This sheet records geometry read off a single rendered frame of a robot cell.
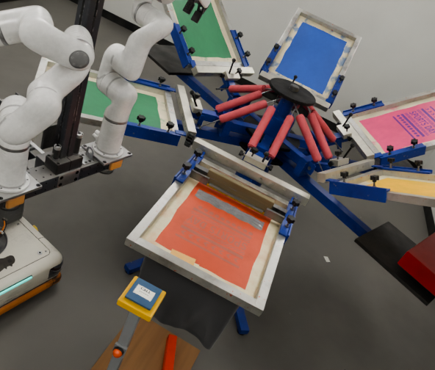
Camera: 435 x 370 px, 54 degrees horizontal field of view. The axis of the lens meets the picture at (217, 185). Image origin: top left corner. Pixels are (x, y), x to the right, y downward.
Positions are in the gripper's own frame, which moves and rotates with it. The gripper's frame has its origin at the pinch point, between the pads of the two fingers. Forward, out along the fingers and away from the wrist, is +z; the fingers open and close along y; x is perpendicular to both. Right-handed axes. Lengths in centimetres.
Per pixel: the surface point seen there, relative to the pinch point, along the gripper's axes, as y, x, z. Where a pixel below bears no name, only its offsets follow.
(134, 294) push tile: 20, 42, 93
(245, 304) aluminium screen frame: -3, 75, 81
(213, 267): -12, 57, 79
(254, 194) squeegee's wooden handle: -51, 50, 50
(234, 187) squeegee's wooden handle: -50, 40, 53
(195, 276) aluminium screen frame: 1, 54, 82
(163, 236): -10, 33, 80
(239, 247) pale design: -30, 59, 71
